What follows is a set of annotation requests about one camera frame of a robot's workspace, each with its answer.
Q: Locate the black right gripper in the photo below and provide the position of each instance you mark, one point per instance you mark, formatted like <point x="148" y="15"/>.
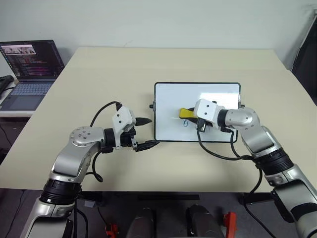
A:
<point x="207" y="124"/>

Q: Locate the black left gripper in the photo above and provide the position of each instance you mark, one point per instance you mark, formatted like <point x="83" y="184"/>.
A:
<point x="127" y="140"/>

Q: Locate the yellow whiteboard eraser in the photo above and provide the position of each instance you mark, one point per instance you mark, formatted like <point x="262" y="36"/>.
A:
<point x="185" y="113"/>

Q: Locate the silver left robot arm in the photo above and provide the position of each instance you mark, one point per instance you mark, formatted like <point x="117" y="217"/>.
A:
<point x="74" y="158"/>

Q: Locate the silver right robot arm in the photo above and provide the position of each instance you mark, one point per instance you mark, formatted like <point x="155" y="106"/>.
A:
<point x="257" y="138"/>

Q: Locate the small black-framed whiteboard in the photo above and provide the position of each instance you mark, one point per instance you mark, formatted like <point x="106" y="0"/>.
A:
<point x="173" y="104"/>

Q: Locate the dark rounded shape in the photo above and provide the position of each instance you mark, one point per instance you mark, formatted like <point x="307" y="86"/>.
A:
<point x="142" y="223"/>
<point x="204" y="221"/>

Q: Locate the red-orange clamp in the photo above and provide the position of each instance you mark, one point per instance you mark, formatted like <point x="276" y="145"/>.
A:
<point x="111" y="229"/>
<point x="229" y="221"/>

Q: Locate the dark upright panel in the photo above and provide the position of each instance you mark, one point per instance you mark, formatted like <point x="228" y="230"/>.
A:
<point x="307" y="54"/>

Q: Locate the open grey laptop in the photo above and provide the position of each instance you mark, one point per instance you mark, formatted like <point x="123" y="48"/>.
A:
<point x="32" y="62"/>

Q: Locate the black bag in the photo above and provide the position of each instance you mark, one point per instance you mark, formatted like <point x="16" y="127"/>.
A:
<point x="5" y="83"/>

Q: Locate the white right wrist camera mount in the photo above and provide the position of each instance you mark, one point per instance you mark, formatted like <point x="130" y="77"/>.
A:
<point x="206" y="110"/>

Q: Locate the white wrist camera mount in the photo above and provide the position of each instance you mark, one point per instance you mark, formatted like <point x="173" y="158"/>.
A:
<point x="206" y="110"/>
<point x="122" y="119"/>

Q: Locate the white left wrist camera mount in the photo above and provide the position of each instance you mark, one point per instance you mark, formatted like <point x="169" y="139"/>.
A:
<point x="122" y="119"/>

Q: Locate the black table frame bar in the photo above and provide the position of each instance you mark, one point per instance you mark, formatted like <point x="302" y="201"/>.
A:
<point x="168" y="197"/>

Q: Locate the black table frame bracket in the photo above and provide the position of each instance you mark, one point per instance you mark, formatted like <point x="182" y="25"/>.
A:
<point x="257" y="197"/>

